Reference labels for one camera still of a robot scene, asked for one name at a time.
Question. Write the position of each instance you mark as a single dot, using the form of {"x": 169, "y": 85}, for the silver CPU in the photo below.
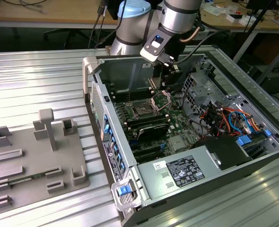
{"x": 152, "y": 83}

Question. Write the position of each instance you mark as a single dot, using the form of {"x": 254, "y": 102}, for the thin metal locking lever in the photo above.
{"x": 129, "y": 93}
{"x": 137, "y": 115}

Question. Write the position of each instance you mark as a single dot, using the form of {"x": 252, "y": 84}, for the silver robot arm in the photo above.
{"x": 177, "y": 16}

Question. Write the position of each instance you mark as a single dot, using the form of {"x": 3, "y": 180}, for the black RAM slot bank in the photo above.
{"x": 144, "y": 121}
{"x": 139, "y": 94}

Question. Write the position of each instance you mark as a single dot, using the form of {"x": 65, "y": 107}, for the CPU socket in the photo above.
{"x": 142, "y": 110}

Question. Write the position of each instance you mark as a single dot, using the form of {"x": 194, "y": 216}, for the black expansion slot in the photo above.
{"x": 149, "y": 154}

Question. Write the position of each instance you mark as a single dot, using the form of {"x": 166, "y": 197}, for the blue slot retainer row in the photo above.
{"x": 107, "y": 129}

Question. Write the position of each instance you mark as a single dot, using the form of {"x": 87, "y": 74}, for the perforated metal disk bay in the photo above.
{"x": 201, "y": 85}

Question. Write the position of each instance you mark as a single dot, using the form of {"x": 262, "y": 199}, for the green motherboard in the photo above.
{"x": 179, "y": 127}

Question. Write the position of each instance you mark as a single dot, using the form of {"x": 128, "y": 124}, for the silver chipset heat sink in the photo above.
{"x": 177, "y": 143}

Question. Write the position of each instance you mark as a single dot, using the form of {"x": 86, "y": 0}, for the open grey PC case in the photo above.
{"x": 119, "y": 123}

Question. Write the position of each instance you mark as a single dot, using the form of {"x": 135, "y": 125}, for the small white box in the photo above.
{"x": 236, "y": 20}

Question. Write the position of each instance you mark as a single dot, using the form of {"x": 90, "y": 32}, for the black box on desk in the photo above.
{"x": 112, "y": 9}

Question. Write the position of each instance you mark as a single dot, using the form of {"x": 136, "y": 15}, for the black plastic air shroud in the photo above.
{"x": 224, "y": 151}

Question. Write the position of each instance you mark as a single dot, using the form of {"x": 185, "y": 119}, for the blue disk connector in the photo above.
{"x": 244, "y": 140}

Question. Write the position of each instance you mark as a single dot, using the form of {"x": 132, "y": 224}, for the grey power supply unit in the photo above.
{"x": 153, "y": 179}

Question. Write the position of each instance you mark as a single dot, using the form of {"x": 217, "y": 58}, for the cluttered wooden desk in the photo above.
{"x": 264, "y": 21}

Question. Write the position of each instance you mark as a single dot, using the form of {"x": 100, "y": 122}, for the black chair base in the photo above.
{"x": 66, "y": 35}

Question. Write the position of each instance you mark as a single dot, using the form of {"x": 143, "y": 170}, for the grey parts rack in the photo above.
{"x": 35, "y": 156}

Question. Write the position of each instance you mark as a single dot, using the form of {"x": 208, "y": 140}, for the green RAM stick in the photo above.
{"x": 26, "y": 179}

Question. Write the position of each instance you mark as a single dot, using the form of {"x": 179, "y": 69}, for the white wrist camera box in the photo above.
{"x": 151, "y": 50}

